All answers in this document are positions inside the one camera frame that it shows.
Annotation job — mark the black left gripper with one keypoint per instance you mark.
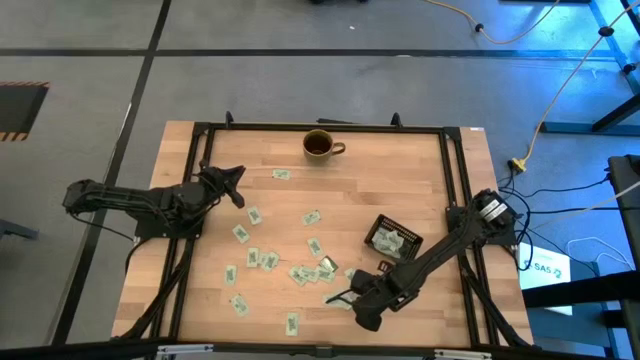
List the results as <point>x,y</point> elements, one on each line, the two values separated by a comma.
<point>207,187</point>

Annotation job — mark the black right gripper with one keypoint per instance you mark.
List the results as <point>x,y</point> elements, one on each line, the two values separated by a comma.
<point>375,300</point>

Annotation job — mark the green Stevia sweetener packet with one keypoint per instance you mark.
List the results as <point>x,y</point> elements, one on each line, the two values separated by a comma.
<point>281,174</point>
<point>328,263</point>
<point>384,234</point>
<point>381,246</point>
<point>271,261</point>
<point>230,275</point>
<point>296,276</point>
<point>394,252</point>
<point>262,258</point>
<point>331,300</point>
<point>254,215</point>
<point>241,233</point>
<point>309,273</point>
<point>314,246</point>
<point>311,217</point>
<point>397,239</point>
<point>292,324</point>
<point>252,257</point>
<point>350,274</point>
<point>326,275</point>
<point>239,305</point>
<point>350,301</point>

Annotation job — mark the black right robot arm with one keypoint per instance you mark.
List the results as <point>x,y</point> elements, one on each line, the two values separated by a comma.
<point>450,240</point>

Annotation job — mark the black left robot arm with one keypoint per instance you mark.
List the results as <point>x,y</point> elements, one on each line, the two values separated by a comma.
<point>125,200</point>

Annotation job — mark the black slotted plastic basket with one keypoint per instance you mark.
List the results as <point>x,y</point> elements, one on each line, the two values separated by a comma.
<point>414,246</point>

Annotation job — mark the olive green ceramic mug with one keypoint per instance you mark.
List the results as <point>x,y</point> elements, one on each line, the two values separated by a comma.
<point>318,158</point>

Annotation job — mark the white SAS printed sign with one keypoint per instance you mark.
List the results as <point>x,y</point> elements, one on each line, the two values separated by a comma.
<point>530,277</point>

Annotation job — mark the black desk edge bar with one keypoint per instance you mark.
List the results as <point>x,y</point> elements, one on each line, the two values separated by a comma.
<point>575,295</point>

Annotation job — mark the black hazard-striped floor hatch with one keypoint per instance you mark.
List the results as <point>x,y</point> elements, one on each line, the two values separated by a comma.
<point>20,110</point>

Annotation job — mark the grey chair base leg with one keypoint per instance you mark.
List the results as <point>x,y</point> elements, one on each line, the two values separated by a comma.
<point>15,229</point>

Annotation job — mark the black equipment cart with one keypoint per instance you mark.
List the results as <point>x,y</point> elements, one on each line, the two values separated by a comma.
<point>625,175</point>

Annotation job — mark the silver metal bracket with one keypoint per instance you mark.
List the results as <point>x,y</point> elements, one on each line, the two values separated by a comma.
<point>462,355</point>
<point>185,348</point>

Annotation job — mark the black camera rig beam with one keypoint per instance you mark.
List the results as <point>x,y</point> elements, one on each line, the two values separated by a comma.
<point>75,352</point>

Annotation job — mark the blue metal stand frame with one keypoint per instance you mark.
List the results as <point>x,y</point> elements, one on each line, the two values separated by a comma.
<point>565,128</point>

